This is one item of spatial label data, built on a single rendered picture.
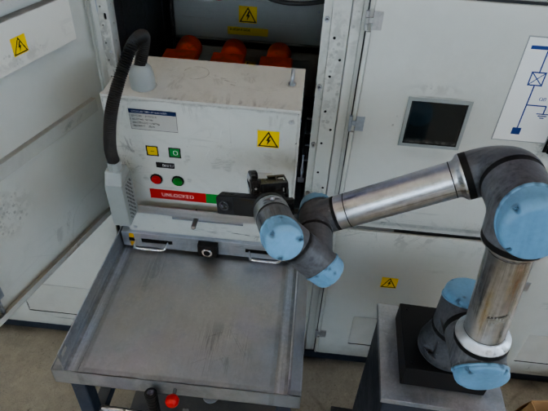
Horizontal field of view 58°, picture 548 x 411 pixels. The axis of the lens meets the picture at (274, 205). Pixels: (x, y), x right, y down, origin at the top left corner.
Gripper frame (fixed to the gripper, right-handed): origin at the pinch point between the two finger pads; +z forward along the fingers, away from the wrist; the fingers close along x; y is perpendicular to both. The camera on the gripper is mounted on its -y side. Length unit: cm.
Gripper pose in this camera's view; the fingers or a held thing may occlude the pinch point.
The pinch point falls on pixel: (248, 178)
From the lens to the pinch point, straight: 121.4
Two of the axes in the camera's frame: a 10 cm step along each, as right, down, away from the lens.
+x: -0.2, -9.2, -4.0
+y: 9.9, -0.9, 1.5
